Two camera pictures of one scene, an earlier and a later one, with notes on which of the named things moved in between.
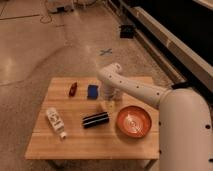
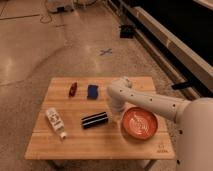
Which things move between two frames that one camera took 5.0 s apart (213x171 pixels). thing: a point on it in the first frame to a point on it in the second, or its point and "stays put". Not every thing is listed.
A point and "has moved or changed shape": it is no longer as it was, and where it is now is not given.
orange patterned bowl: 134,121 has moved or changed shape
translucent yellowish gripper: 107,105 to 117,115
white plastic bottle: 56,121 stays put
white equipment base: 60,6 stays put
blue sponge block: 92,92 stays put
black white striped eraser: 95,119 stays put
